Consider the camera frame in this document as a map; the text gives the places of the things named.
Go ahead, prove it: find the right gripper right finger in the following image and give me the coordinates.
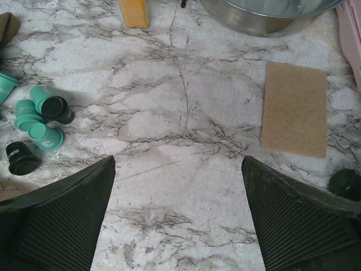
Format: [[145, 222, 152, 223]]
[[241, 156, 360, 270]]

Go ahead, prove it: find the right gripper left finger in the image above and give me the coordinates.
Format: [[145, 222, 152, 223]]
[[1, 156, 116, 270]]

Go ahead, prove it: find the brown cloth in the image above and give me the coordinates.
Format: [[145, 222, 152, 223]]
[[0, 12, 21, 49]]

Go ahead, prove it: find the black coffee capsule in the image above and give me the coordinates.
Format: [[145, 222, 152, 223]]
[[6, 142, 41, 176], [41, 96, 74, 124]]

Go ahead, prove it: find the teal coffee capsule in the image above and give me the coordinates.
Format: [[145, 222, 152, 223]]
[[30, 85, 54, 114], [28, 123, 64, 151], [0, 72, 18, 103], [14, 99, 45, 132]]

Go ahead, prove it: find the black small lid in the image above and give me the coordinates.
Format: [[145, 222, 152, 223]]
[[328, 169, 360, 202]]

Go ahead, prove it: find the tan scouring pad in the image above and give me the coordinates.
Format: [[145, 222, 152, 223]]
[[260, 63, 328, 159]]

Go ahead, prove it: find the steel pot with lid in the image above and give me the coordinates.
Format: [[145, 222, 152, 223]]
[[201, 0, 343, 37]]

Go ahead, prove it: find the pink egg tray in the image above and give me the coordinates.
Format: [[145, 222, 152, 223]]
[[336, 0, 361, 92]]

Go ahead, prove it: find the orange spice bottle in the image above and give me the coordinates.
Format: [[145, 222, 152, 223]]
[[118, 0, 149, 28]]

